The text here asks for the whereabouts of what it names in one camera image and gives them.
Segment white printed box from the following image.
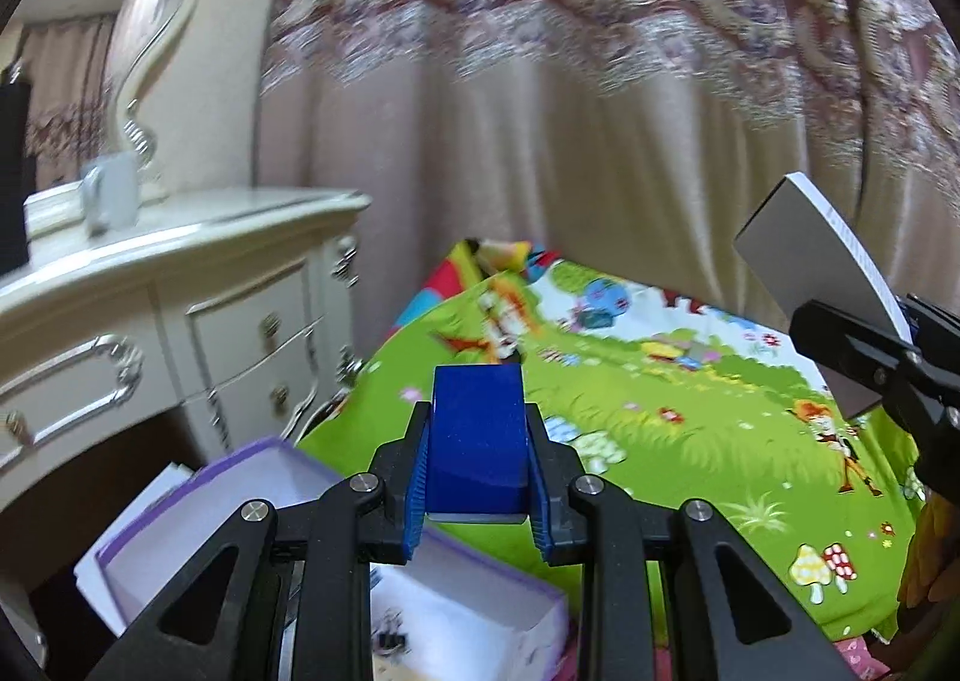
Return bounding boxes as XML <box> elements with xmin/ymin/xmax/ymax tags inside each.
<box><xmin>732</xmin><ymin>170</ymin><xmax>913</xmax><ymax>421</ymax></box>

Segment white box with purple rim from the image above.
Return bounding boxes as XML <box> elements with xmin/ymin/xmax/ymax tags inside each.
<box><xmin>73</xmin><ymin>437</ymin><xmax>568</xmax><ymax>679</ymax></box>

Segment dark blue small box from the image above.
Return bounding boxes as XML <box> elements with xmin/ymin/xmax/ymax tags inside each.
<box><xmin>427</xmin><ymin>362</ymin><xmax>529</xmax><ymax>523</ymax></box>

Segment colourful cartoon green bedsheet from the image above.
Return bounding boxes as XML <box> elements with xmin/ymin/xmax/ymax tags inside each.
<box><xmin>302</xmin><ymin>241</ymin><xmax>926</xmax><ymax>640</ymax></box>

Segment cream ornate dressing table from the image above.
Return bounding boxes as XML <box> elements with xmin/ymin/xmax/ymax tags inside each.
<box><xmin>2</xmin><ymin>188</ymin><xmax>370</xmax><ymax>500</ymax></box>

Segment beige floral curtain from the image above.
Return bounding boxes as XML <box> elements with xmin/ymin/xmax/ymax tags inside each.
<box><xmin>254</xmin><ymin>0</ymin><xmax>958</xmax><ymax>346</ymax></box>

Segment white ceramic mug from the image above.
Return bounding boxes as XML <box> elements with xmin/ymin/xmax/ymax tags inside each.
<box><xmin>80</xmin><ymin>151</ymin><xmax>140</xmax><ymax>238</ymax></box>

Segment ornate framed mirror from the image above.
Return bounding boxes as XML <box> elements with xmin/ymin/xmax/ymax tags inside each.
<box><xmin>2</xmin><ymin>0</ymin><xmax>199</xmax><ymax>236</ymax></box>

